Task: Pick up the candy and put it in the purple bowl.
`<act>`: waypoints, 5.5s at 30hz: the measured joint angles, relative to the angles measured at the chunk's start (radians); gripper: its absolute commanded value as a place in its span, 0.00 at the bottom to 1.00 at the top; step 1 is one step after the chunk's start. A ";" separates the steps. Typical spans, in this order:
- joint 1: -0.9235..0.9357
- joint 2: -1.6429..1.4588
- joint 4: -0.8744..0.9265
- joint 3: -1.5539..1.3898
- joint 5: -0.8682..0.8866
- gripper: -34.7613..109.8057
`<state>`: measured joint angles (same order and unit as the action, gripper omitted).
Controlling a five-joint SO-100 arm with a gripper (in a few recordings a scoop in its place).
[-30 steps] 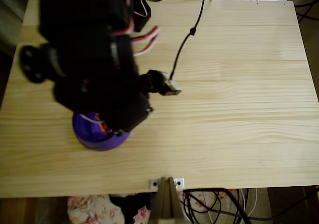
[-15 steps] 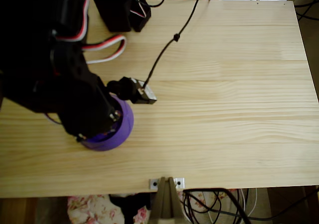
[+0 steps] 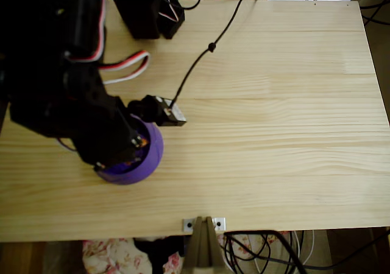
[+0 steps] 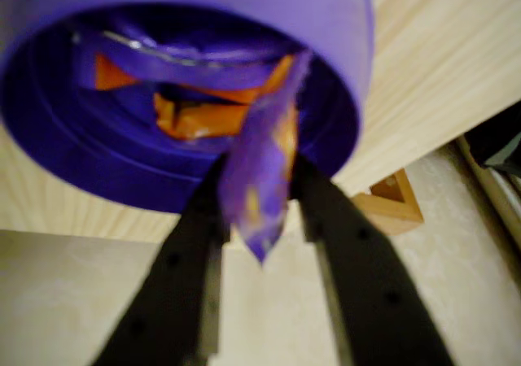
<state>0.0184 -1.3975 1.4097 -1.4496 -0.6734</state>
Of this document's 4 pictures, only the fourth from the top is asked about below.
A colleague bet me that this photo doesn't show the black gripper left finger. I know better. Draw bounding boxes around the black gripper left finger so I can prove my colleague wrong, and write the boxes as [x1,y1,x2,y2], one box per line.
[92,153,232,366]

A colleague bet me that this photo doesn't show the purple orange candy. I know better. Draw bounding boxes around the purple orange candy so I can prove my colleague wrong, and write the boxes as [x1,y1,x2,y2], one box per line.
[152,91,252,142]
[72,28,296,98]
[218,47,313,266]

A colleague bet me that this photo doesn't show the wooden triangular frame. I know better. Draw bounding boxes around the wooden triangular frame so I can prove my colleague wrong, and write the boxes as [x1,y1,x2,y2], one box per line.
[350,168,425,237]

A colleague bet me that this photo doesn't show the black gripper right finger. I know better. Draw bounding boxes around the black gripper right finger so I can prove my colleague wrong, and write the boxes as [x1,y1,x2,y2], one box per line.
[288,153,456,366]

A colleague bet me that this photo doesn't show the purple plastic bowl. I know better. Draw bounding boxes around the purple plastic bowl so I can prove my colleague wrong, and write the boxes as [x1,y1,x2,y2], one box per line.
[0,0,374,215]

